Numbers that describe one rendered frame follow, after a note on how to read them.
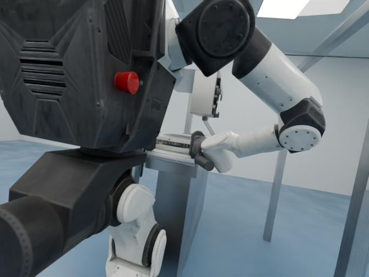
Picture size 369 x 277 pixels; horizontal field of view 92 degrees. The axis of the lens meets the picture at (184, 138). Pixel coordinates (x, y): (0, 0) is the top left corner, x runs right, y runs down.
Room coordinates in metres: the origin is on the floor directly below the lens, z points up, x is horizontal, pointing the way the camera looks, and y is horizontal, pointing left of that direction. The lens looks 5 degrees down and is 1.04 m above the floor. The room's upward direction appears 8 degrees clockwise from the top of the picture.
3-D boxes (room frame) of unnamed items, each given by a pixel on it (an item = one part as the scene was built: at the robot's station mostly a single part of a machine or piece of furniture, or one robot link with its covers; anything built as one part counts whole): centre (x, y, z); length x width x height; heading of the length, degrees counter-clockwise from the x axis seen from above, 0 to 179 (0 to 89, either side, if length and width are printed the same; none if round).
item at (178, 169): (1.54, -0.10, 0.83); 1.30 x 0.29 x 0.10; 166
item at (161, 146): (1.05, 0.02, 0.90); 0.24 x 0.24 x 0.02; 76
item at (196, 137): (0.74, -0.08, 0.95); 0.12 x 0.10 x 0.13; 18
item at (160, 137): (1.05, 0.02, 0.95); 0.25 x 0.24 x 0.02; 166
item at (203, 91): (0.95, -0.08, 1.20); 0.22 x 0.11 x 0.20; 166
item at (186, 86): (1.17, 0.00, 1.31); 0.62 x 0.38 x 0.04; 166
